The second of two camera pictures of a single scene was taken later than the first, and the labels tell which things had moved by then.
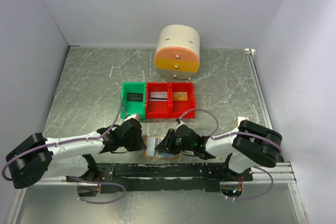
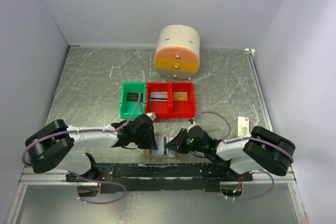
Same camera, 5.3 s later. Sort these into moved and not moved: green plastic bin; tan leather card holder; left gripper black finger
Moved: left gripper black finger
Not moved: tan leather card holder; green plastic bin
